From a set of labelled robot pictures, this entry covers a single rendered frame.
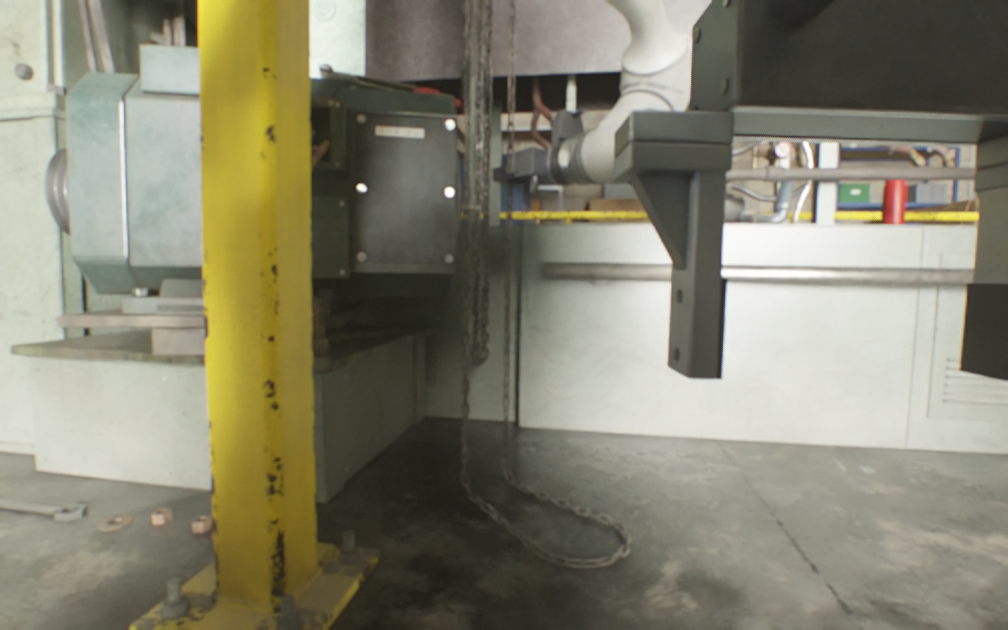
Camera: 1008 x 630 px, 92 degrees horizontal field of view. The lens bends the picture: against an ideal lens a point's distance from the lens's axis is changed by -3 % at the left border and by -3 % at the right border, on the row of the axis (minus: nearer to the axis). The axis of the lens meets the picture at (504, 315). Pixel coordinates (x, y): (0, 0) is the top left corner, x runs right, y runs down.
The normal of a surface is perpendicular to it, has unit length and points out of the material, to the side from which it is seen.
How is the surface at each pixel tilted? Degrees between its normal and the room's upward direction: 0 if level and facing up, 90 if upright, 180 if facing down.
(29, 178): 90
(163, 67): 90
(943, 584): 0
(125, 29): 90
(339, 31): 90
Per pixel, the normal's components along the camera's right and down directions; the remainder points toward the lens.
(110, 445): -0.16, 0.07
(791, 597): 0.01, -1.00
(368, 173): 0.18, 0.08
